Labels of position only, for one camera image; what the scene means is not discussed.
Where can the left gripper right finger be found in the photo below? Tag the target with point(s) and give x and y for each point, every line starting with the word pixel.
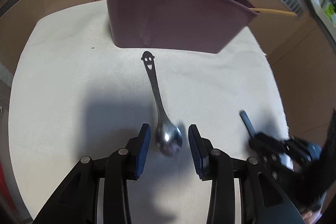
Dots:
pixel 200 150

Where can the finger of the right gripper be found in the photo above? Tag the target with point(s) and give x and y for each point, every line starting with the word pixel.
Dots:
pixel 302 151
pixel 265 146

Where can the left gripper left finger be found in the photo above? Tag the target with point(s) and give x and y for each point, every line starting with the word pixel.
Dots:
pixel 137 152

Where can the black-handled spoon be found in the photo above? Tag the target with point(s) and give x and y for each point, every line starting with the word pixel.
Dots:
pixel 248 124

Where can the smiley-handle metal spoon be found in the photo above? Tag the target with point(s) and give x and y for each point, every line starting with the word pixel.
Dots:
pixel 168 137

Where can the white cloth mat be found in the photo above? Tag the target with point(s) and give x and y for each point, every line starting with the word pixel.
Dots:
pixel 76 94

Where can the maroon utensil caddy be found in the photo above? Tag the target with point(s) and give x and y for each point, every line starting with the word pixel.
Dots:
pixel 192 25

